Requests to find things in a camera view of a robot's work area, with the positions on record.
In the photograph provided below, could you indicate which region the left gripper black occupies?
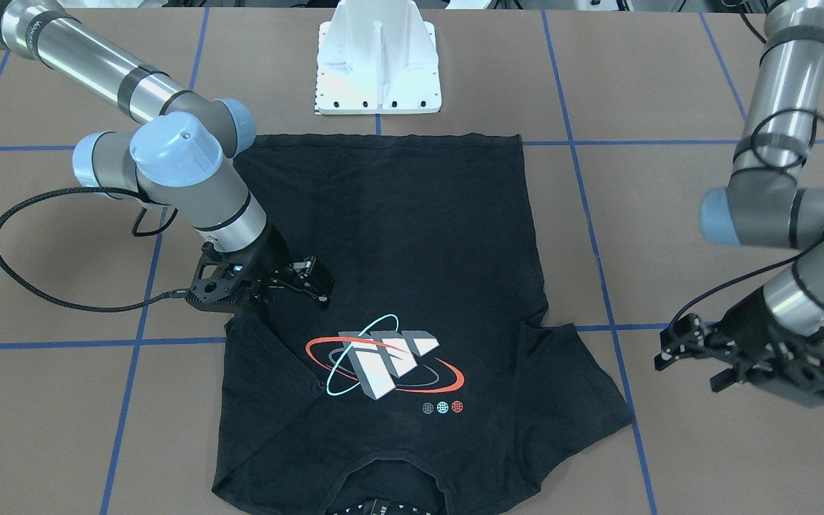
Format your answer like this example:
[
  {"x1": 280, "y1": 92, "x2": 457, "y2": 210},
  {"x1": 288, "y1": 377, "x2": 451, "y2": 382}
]
[{"x1": 654, "y1": 291, "x2": 824, "y2": 393}]

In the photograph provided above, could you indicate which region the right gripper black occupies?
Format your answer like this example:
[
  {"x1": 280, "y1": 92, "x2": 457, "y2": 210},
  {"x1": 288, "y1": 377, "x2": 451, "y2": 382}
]
[{"x1": 213, "y1": 224, "x2": 335, "y2": 312}]

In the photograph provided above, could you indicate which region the black graphic t-shirt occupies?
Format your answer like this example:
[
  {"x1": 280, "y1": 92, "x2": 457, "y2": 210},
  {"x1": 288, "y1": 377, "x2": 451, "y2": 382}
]
[{"x1": 212, "y1": 134, "x2": 634, "y2": 514}]

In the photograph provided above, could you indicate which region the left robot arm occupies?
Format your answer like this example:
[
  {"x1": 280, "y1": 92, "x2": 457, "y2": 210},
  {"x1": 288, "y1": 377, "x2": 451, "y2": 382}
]
[{"x1": 654, "y1": 1, "x2": 824, "y2": 407}]

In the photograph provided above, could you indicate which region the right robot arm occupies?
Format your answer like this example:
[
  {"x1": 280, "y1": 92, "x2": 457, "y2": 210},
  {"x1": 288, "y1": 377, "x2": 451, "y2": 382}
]
[{"x1": 0, "y1": 1, "x2": 335, "y2": 314}]

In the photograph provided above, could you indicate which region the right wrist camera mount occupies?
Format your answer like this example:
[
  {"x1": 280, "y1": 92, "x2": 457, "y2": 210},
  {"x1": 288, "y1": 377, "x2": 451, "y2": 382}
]
[{"x1": 183, "y1": 242, "x2": 254, "y2": 314}]

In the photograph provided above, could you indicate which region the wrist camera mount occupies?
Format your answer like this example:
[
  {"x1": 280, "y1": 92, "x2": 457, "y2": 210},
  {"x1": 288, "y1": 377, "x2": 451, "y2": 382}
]
[
  {"x1": 745, "y1": 340, "x2": 824, "y2": 408},
  {"x1": 183, "y1": 242, "x2": 254, "y2": 314}
]

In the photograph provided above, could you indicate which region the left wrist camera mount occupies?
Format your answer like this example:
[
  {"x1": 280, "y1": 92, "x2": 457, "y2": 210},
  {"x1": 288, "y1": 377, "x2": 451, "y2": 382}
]
[{"x1": 745, "y1": 340, "x2": 824, "y2": 408}]

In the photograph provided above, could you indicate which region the white camera stand base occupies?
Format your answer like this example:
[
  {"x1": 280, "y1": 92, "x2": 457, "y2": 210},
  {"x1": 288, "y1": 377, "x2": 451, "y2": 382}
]
[{"x1": 315, "y1": 1, "x2": 443, "y2": 115}]

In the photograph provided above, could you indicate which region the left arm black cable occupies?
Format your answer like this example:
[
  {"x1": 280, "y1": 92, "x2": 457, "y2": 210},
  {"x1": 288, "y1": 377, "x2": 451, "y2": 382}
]
[{"x1": 668, "y1": 107, "x2": 824, "y2": 330}]

